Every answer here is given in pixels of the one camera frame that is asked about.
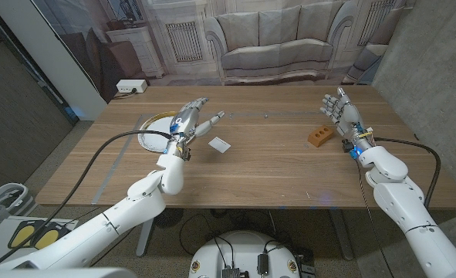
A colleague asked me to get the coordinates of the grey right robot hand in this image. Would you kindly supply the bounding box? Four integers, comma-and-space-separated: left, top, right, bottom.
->
319, 86, 375, 159

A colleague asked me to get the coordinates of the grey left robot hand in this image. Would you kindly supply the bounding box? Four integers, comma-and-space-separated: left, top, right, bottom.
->
164, 97, 226, 161

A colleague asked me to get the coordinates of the silver plate with gold rim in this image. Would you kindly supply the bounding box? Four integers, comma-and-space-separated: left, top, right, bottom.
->
137, 110, 182, 154

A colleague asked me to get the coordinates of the orange block with holes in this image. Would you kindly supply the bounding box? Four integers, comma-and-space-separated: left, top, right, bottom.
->
307, 125, 336, 148

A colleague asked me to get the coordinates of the white card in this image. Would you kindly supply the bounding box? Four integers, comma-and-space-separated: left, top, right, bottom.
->
208, 136, 231, 154

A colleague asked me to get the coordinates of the white power strip box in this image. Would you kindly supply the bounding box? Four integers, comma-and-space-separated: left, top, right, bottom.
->
116, 79, 148, 94

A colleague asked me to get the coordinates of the printed sofa room backdrop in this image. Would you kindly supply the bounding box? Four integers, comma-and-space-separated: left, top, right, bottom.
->
32, 0, 417, 103

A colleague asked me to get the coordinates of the grey table leg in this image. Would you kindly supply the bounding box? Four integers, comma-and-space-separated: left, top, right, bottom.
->
329, 210, 355, 262
135, 218, 155, 258

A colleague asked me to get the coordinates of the white robot torso base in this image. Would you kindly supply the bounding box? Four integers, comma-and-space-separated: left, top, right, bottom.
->
188, 230, 302, 278

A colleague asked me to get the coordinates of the yellow foot pedal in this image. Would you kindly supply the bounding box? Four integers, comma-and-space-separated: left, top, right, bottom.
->
7, 220, 36, 249
30, 222, 69, 251

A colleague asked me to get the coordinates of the white plastic basket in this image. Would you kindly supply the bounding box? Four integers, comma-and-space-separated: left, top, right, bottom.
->
0, 182, 38, 217

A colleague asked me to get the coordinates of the white floor board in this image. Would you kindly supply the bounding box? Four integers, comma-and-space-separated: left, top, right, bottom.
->
0, 215, 79, 260

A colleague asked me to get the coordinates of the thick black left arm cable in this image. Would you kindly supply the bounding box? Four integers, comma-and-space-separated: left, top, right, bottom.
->
0, 130, 174, 268

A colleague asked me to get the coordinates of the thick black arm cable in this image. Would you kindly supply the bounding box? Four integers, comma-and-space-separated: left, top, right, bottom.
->
373, 137, 442, 210
0, 130, 174, 268

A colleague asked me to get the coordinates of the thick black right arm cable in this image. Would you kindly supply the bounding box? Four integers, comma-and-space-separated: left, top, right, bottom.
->
373, 137, 442, 210

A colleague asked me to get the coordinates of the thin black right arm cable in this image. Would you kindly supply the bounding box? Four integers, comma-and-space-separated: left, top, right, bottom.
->
355, 158, 397, 278

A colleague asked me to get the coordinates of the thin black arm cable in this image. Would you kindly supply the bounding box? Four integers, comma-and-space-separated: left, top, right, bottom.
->
355, 158, 397, 278
90, 230, 136, 268

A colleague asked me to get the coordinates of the black floor cable loop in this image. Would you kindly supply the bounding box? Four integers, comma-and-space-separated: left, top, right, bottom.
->
178, 212, 221, 256

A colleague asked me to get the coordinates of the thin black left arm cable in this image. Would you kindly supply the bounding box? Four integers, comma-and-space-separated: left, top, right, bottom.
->
90, 230, 136, 268

